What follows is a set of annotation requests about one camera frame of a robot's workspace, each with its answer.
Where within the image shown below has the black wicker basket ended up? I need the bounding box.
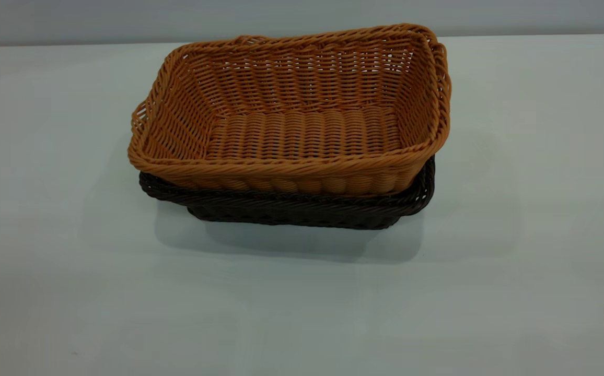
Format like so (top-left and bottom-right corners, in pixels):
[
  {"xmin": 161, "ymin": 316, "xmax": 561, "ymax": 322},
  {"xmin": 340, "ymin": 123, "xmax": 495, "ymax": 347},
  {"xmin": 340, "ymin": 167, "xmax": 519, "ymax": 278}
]
[{"xmin": 139, "ymin": 156, "xmax": 436, "ymax": 230}]

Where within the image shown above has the orange wicker basket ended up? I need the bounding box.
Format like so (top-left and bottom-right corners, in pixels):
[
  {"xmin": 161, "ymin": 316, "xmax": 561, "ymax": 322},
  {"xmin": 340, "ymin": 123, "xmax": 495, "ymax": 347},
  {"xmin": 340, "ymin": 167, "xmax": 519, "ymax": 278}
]
[{"xmin": 127, "ymin": 23, "xmax": 452, "ymax": 197}]

